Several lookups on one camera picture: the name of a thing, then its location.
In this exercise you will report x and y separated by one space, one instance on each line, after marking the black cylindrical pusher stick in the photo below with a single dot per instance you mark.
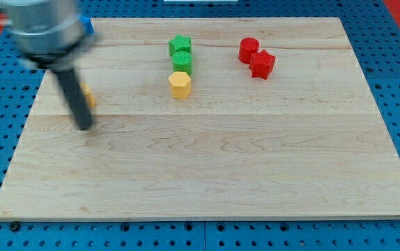
68 82

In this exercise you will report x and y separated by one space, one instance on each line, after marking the yellow heart block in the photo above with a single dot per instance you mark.
89 97

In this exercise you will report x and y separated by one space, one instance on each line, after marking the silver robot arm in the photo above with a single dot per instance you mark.
50 35

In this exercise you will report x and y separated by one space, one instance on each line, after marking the yellow hexagon block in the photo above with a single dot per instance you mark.
180 85

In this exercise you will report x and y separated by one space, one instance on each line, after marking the blue block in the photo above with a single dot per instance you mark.
88 27

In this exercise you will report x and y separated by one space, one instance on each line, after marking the green cylinder block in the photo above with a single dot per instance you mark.
182 62

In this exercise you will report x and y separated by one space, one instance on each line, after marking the wooden board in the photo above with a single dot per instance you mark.
308 143

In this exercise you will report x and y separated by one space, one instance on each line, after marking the green star block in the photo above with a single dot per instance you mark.
180 44

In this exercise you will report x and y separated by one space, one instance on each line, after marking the red cylinder block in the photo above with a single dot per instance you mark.
248 46

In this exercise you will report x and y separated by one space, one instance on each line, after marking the red star block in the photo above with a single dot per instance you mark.
261 64

